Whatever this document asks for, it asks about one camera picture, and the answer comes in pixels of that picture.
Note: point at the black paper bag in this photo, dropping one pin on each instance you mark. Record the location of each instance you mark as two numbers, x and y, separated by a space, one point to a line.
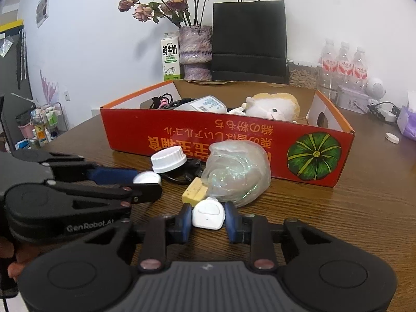
248 39

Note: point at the white tin box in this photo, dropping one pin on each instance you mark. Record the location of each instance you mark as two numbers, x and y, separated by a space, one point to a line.
352 100

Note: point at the white ribbed bottle cap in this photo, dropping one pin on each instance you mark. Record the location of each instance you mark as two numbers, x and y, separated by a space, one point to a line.
169 159

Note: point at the white round cap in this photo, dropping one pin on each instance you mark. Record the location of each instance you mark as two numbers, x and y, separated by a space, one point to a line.
146 178

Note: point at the yellow sponge block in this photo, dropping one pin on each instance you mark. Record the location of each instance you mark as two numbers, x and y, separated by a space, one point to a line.
193 193

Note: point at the white power strip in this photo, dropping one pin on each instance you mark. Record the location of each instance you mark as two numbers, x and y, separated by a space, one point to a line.
386 114

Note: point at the white wall socket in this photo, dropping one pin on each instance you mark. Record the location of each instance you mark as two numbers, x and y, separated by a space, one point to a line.
67 96

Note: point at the wall poster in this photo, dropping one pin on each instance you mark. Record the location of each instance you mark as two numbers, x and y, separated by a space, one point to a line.
43 6

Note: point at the purple wall decal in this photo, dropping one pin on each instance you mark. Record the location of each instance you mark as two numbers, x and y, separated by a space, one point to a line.
48 87

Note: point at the clear plastic container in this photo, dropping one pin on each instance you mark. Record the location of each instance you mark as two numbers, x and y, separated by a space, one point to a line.
204 105

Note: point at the white round camera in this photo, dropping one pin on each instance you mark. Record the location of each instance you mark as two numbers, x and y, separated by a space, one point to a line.
375 87

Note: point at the purple tissue pack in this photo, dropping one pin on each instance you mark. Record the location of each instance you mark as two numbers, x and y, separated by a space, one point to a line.
408 120

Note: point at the white green milk carton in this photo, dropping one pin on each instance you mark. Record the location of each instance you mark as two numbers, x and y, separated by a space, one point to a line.
170 58

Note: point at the dark wall board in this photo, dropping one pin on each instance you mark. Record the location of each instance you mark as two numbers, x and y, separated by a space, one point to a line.
13 71

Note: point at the wooden desktop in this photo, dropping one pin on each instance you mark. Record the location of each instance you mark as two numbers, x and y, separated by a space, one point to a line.
357 217

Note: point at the white rounded plastic case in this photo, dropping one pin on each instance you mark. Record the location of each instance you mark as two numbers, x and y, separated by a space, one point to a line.
208 216

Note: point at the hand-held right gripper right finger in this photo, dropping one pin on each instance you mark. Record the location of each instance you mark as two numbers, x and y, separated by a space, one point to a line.
231 221

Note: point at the white yellow plush toy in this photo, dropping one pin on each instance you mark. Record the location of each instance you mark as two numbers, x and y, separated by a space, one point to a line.
273 107

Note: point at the clear seed container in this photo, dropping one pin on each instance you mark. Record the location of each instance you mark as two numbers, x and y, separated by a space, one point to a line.
302 76

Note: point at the person's left hand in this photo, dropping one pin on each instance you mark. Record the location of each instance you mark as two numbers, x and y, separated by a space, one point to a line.
19 256

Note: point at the small white flat lid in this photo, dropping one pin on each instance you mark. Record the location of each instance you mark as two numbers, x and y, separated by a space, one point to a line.
392 137

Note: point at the water bottle red label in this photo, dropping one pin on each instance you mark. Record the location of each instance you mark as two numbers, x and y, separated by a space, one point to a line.
328 61
344 65
360 68

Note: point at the red orange cardboard box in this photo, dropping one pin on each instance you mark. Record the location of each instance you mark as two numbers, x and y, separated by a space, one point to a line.
195 136

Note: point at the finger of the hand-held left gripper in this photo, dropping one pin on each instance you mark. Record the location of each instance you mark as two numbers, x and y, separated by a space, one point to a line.
146 193
110 175

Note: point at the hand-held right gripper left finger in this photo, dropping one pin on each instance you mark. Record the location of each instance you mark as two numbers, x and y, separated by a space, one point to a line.
186 221

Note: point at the clear iridescent plastic bag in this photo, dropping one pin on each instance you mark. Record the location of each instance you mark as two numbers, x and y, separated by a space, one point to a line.
235 175

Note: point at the purple ceramic vase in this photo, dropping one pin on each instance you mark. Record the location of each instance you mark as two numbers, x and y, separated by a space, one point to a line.
195 48

